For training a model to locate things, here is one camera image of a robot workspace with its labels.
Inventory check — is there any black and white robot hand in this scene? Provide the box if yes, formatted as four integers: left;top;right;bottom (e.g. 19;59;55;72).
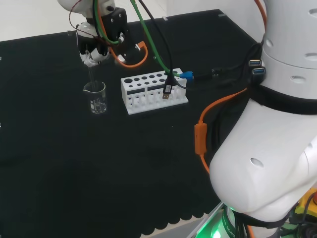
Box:
75;7;130;68

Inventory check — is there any clear glass rod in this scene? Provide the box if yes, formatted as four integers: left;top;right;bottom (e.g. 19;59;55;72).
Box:
88;64;102;111

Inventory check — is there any white test tube rack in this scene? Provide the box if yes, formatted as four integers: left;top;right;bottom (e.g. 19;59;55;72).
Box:
120;67;189;116

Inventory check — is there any clear glass beaker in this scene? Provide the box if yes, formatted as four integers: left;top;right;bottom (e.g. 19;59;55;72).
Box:
82;81;108;115

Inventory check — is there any black bench cloth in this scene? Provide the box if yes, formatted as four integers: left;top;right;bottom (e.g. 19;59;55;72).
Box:
0;9;264;238

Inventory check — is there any black hub with blue ports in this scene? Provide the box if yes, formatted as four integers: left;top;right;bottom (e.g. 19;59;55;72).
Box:
248;59;267;75

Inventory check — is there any yellow stop button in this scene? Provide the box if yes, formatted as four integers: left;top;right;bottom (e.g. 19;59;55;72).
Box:
294;187;317;225

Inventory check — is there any green cable with blue plug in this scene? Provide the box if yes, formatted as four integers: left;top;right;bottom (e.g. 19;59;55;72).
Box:
129;0;195;81

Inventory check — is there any thin red wire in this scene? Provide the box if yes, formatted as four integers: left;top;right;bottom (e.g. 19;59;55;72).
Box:
68;0;98;38

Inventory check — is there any black cable with USB plug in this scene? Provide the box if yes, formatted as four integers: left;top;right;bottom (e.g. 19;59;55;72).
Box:
138;0;177;101

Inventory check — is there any black cable bundle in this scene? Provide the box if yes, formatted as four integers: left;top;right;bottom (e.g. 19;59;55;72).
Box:
193;42;264;86

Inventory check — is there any orange cable with inline block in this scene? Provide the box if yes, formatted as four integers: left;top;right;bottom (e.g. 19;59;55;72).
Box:
194;0;268;238

